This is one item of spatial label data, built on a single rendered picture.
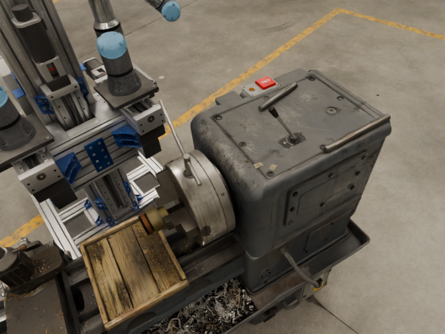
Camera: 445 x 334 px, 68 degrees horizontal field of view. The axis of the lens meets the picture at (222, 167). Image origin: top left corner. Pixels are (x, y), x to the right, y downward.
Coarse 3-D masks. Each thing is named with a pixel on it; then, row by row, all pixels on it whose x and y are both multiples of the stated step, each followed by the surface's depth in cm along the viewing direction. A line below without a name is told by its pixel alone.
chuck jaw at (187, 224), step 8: (184, 208) 112; (168, 216) 110; (176, 216) 110; (184, 216) 109; (168, 224) 109; (176, 224) 107; (184, 224) 106; (192, 224) 106; (184, 232) 108; (192, 232) 105; (200, 232) 106; (208, 232) 107
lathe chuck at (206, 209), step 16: (176, 160) 111; (192, 160) 109; (176, 176) 104; (192, 192) 102; (208, 192) 103; (192, 208) 101; (208, 208) 103; (208, 224) 104; (224, 224) 108; (208, 240) 109
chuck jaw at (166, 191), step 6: (156, 174) 111; (162, 174) 111; (168, 174) 112; (162, 180) 111; (168, 180) 112; (162, 186) 111; (168, 186) 112; (174, 186) 113; (162, 192) 111; (168, 192) 112; (174, 192) 113; (156, 198) 112; (162, 198) 112; (168, 198) 112; (174, 198) 113; (156, 204) 111; (162, 204) 112
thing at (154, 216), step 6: (150, 210) 111; (156, 210) 110; (162, 210) 111; (138, 216) 111; (144, 216) 110; (150, 216) 109; (156, 216) 109; (162, 216) 111; (144, 222) 109; (150, 222) 109; (156, 222) 109; (162, 222) 109; (144, 228) 109; (150, 228) 109; (156, 228) 110; (162, 228) 112; (150, 234) 111
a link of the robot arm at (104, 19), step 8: (88, 0) 134; (96, 0) 133; (104, 0) 134; (96, 8) 135; (104, 8) 136; (112, 8) 141; (96, 16) 138; (104, 16) 138; (112, 16) 140; (96, 24) 141; (104, 24) 140; (112, 24) 141; (120, 24) 145; (96, 32) 143; (104, 32) 141; (120, 32) 145
